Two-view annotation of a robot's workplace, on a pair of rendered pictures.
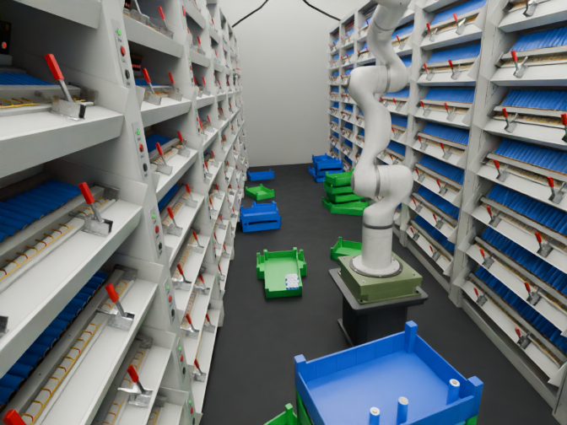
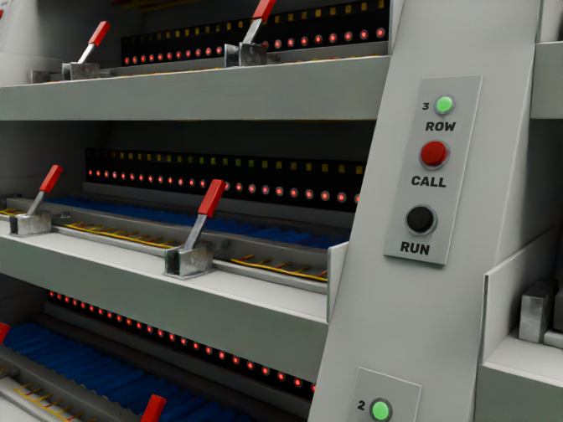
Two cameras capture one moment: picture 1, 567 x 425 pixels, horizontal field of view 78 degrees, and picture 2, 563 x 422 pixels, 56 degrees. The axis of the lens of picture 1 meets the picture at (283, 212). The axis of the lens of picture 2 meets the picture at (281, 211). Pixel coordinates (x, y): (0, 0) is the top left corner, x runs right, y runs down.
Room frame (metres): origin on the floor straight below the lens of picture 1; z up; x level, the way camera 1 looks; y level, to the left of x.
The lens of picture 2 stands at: (1.60, 0.03, 0.49)
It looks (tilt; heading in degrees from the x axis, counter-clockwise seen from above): 10 degrees up; 129
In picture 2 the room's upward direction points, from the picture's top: 14 degrees clockwise
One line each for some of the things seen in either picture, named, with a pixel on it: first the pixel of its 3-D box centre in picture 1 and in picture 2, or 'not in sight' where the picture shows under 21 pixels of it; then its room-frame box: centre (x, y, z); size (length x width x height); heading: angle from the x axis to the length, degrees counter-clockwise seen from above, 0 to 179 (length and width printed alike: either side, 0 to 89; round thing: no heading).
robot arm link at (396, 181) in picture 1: (386, 195); not in sight; (1.30, -0.41, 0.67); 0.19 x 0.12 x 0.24; 89
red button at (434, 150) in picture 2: not in sight; (435, 155); (1.46, 0.33, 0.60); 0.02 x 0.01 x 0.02; 2
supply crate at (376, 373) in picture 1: (381, 384); not in sight; (0.54, -0.18, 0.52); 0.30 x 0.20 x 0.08; 109
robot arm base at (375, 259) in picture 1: (376, 244); not in sight; (1.30, -0.38, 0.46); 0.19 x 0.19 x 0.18
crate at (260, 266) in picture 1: (280, 263); not in sight; (1.95, 0.03, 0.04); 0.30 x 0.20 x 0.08; 92
